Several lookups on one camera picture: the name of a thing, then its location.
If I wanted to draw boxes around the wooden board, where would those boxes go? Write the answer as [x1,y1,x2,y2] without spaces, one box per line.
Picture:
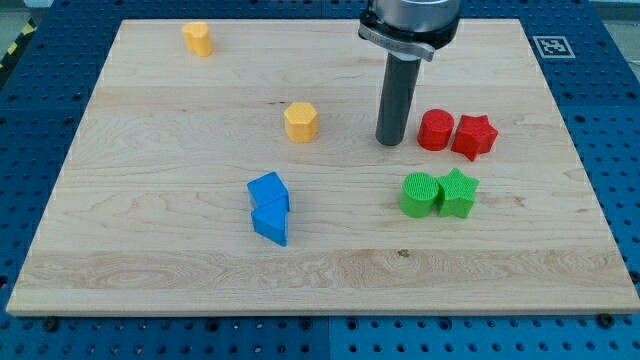
[7,19,639,316]

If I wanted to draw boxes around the red star block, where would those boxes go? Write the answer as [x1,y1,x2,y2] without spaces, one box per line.
[451,114,499,161]

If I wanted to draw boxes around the green cylinder block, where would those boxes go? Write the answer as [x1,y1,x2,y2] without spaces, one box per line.
[399,172,439,218]

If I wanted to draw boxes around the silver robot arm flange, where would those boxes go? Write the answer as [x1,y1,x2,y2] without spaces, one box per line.
[357,0,462,62]

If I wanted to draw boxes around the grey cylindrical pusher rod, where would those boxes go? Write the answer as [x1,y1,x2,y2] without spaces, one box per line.
[376,53,422,146]

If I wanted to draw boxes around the yellow hexagon block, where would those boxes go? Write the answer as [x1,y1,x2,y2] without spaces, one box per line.
[284,102,319,143]

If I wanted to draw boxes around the white fiducial marker tag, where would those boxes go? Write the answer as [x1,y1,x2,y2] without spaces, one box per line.
[533,35,575,59]

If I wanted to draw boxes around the blue triangle block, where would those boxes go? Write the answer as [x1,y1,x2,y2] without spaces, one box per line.
[251,198,289,247]

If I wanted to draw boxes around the red cylinder block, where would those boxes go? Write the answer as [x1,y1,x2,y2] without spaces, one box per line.
[417,109,454,151]

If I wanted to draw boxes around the yellow heart block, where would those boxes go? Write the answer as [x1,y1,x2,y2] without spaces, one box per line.
[182,21,213,57]

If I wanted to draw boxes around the blue cube block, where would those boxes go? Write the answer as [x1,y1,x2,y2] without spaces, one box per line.
[247,172,290,210]

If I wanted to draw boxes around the green star block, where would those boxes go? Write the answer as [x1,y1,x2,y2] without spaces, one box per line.
[436,168,479,219]

